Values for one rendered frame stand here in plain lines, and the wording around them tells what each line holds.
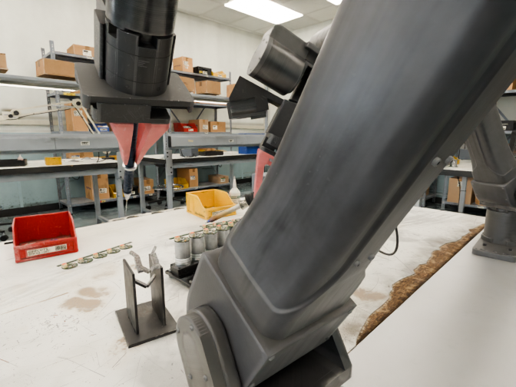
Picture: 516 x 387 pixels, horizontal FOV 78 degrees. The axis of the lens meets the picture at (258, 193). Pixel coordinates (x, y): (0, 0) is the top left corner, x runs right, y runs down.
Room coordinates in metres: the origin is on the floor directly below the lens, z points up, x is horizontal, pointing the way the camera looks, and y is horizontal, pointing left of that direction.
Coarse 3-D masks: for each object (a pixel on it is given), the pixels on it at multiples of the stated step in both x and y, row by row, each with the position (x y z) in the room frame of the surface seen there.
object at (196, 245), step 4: (192, 240) 0.49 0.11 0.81; (196, 240) 0.49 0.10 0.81; (200, 240) 0.50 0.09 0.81; (192, 244) 0.49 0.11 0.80; (196, 244) 0.49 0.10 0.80; (200, 244) 0.50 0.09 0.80; (192, 248) 0.49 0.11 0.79; (196, 248) 0.49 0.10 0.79; (200, 248) 0.50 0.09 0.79; (192, 252) 0.49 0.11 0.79; (196, 252) 0.49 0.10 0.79; (200, 252) 0.49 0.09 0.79; (192, 256) 0.49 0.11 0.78; (196, 256) 0.49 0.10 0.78; (192, 260) 0.49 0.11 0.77; (196, 260) 0.49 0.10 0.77
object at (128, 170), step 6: (132, 138) 0.36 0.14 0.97; (132, 144) 0.36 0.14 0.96; (132, 150) 0.37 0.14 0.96; (132, 156) 0.37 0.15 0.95; (132, 162) 0.37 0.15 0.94; (126, 168) 0.37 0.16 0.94; (132, 168) 0.38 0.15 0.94; (126, 174) 0.38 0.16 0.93; (132, 174) 0.39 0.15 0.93; (126, 180) 0.39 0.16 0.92; (132, 180) 0.39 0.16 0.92; (126, 186) 0.39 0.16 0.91; (132, 186) 0.40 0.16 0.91; (126, 192) 0.40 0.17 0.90
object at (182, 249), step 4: (176, 244) 0.47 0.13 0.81; (180, 244) 0.47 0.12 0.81; (184, 244) 0.47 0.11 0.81; (188, 244) 0.48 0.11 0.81; (176, 248) 0.47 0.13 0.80; (180, 248) 0.47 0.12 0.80; (184, 248) 0.47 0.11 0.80; (188, 248) 0.48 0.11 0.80; (176, 252) 0.47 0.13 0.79; (180, 252) 0.47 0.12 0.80; (184, 252) 0.47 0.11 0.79; (188, 252) 0.48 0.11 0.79; (176, 256) 0.48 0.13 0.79; (180, 256) 0.47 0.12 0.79; (184, 256) 0.47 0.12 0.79; (188, 256) 0.48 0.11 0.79; (176, 260) 0.48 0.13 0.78; (180, 260) 0.47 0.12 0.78; (184, 260) 0.47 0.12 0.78; (188, 260) 0.48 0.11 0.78; (176, 264) 0.48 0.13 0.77; (180, 264) 0.47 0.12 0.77; (184, 264) 0.47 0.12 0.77; (188, 264) 0.48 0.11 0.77
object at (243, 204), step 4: (240, 200) 0.48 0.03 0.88; (244, 200) 0.47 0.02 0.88; (236, 204) 0.48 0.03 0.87; (240, 204) 0.47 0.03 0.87; (244, 204) 0.47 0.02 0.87; (232, 208) 0.47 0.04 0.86; (236, 208) 0.47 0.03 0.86; (244, 208) 0.48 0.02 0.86; (224, 212) 0.47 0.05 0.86; (228, 212) 0.47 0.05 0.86; (232, 212) 0.48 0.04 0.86; (216, 216) 0.47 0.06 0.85; (220, 216) 0.47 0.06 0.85; (224, 216) 0.48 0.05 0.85; (212, 220) 0.47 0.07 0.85
